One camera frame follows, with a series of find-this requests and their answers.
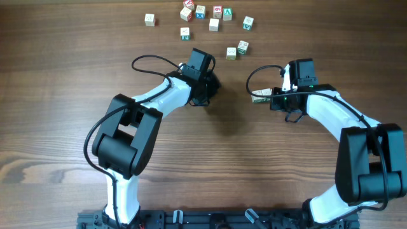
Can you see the green edged block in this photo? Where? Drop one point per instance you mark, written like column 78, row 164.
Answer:
column 266, row 93
column 185, row 33
column 256, row 96

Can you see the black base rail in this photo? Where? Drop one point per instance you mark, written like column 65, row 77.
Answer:
column 277, row 218

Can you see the red letter block top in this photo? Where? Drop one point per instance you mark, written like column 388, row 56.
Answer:
column 189, row 4

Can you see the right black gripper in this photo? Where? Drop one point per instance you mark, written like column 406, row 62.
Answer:
column 278, row 104

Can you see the red number nine block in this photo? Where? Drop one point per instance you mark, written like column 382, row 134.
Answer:
column 217, row 11

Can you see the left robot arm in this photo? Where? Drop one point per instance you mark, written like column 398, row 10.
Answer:
column 121, row 143

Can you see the red edged wooden block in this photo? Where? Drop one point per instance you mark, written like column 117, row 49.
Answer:
column 186, row 14

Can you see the plain wooden centre block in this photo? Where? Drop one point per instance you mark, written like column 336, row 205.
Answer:
column 214, row 24

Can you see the green A letter block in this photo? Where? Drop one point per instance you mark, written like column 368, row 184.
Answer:
column 227, row 14

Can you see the plain block far left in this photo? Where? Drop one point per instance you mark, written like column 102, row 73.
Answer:
column 149, row 20

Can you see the blue X letter block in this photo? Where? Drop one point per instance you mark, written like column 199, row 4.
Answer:
column 200, row 12

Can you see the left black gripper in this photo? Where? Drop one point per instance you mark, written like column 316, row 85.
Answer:
column 211, row 85

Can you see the green V letter block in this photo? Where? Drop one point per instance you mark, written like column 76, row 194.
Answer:
column 247, row 23

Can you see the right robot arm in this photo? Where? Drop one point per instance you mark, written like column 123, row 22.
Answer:
column 371, row 162

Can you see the green Z letter block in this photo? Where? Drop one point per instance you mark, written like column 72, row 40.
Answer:
column 242, row 47

